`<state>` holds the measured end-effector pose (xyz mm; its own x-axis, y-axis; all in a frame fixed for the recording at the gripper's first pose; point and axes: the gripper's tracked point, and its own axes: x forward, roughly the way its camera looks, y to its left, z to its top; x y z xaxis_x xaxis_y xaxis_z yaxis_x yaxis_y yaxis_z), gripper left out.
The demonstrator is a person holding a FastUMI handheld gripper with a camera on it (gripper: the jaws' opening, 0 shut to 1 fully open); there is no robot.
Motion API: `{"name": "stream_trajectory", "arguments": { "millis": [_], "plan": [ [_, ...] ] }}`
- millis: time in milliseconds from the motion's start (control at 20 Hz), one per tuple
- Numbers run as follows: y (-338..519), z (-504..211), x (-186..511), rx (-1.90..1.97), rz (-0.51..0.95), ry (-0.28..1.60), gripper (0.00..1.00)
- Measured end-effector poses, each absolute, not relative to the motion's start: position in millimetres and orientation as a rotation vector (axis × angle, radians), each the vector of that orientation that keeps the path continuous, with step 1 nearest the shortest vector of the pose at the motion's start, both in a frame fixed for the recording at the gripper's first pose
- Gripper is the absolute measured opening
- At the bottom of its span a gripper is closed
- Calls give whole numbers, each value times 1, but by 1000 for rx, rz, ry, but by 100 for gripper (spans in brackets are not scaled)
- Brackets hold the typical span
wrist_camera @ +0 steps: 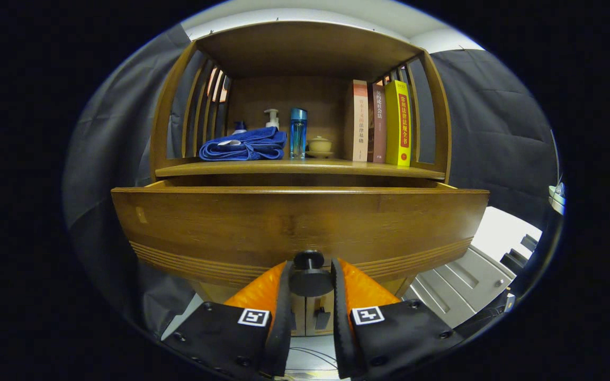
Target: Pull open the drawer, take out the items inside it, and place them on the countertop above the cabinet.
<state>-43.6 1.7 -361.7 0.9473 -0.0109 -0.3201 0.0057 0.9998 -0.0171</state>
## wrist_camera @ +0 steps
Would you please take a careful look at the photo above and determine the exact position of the wooden drawer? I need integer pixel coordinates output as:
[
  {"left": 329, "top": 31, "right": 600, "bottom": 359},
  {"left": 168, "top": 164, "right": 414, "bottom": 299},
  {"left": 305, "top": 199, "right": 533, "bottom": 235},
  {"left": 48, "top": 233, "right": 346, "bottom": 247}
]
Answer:
[{"left": 112, "top": 180, "right": 491, "bottom": 289}]

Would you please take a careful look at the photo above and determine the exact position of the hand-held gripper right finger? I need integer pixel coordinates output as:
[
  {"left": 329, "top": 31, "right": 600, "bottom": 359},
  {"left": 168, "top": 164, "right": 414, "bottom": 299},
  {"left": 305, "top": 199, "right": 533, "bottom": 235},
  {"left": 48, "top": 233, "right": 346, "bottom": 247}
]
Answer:
[{"left": 330, "top": 258, "right": 467, "bottom": 379}]

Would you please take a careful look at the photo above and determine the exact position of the black drawer knob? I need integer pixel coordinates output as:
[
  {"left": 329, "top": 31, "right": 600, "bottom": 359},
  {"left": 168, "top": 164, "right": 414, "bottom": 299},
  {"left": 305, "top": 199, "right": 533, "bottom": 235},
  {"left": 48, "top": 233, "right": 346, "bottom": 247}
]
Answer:
[{"left": 289, "top": 250, "right": 335, "bottom": 297}]

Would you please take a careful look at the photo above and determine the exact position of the beige lidded teacup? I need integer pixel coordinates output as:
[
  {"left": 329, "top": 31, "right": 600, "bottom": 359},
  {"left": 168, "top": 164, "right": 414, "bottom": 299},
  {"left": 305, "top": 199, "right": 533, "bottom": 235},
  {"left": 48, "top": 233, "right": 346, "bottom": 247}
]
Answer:
[{"left": 306, "top": 136, "right": 334, "bottom": 159}]

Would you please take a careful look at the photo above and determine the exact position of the beige orange book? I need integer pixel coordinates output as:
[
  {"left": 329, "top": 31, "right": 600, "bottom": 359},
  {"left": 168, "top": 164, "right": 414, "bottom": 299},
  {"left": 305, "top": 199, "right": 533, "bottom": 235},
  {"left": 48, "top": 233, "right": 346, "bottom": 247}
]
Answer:
[{"left": 345, "top": 79, "right": 369, "bottom": 162}]

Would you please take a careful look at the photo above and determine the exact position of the yellow book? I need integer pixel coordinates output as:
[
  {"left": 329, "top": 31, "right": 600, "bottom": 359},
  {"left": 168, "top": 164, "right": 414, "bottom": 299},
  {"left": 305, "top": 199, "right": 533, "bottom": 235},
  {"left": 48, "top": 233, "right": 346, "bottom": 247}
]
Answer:
[{"left": 384, "top": 79, "right": 412, "bottom": 167}]

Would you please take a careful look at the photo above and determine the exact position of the wooden cabinet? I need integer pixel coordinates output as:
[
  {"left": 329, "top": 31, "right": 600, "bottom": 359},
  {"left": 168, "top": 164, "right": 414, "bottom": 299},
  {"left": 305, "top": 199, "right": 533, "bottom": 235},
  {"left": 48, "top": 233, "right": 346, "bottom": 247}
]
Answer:
[{"left": 112, "top": 20, "right": 491, "bottom": 339}]

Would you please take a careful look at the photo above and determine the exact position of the blue folded towel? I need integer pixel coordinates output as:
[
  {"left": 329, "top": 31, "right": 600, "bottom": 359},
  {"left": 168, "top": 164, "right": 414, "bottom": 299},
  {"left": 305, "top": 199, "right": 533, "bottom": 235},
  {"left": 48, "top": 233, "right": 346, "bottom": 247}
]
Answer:
[{"left": 199, "top": 126, "right": 288, "bottom": 161}]

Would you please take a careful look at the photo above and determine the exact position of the blue glass bottle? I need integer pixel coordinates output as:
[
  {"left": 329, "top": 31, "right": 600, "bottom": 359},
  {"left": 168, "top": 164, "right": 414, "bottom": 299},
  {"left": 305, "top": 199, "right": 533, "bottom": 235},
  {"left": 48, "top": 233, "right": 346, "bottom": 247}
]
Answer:
[{"left": 290, "top": 108, "right": 308, "bottom": 160}]

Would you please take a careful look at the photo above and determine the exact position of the brown book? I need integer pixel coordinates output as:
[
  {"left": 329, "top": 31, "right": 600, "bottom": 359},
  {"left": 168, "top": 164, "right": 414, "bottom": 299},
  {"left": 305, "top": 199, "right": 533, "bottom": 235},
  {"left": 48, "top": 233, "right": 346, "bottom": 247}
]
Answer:
[{"left": 367, "top": 82, "right": 388, "bottom": 164}]

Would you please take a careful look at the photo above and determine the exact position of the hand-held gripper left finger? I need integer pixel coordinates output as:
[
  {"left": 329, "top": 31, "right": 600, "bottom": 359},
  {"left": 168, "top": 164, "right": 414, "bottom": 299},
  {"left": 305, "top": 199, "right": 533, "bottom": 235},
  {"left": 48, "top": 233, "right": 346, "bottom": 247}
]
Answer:
[{"left": 162, "top": 259, "right": 295, "bottom": 379}]

